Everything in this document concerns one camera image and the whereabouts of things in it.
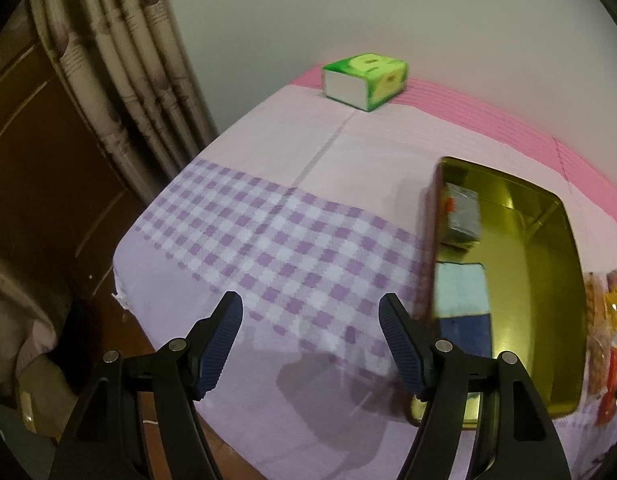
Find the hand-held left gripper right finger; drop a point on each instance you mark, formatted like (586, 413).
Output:
(402, 345)

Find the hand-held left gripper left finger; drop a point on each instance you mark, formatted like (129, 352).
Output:
(219, 347)

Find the gold metal tin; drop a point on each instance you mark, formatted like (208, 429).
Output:
(528, 280)

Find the clear packet of brown snacks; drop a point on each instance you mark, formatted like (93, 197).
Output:
(597, 330)

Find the red snack packet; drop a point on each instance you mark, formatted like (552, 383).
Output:
(611, 390)

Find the light blue snack packet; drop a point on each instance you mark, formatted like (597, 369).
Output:
(461, 300)

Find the purple checked tablecloth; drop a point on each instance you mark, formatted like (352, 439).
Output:
(298, 230)

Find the grey snack packet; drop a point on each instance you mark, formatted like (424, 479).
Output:
(461, 215)

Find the beige cloth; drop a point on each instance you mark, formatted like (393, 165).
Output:
(18, 330)

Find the pink mat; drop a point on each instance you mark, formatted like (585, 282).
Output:
(488, 115)

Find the brown wooden door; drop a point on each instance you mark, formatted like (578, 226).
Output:
(43, 170)

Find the green tissue pack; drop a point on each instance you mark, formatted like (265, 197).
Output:
(361, 80)

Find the beige patterned curtain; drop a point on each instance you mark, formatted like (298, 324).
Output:
(138, 75)

